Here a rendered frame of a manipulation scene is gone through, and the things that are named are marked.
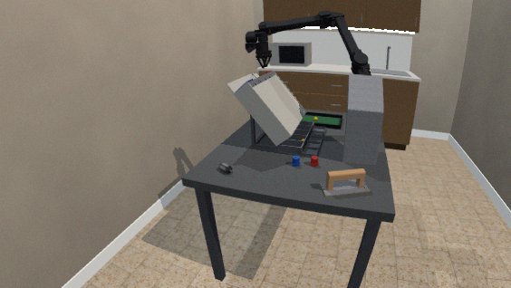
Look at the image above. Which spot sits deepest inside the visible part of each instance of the blue plug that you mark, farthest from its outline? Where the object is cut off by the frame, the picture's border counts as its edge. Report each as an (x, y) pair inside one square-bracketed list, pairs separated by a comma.
[(296, 161)]

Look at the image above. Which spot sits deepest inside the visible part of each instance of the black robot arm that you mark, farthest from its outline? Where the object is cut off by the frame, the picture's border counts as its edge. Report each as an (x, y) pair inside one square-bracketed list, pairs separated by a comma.
[(360, 60)]

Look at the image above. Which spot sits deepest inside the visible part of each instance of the red plug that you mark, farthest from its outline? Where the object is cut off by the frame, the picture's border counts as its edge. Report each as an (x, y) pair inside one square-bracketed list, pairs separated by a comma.
[(314, 161)]

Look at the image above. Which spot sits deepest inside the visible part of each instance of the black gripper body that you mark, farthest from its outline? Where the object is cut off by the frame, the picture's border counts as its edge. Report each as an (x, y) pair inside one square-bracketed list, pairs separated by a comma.
[(264, 48)]

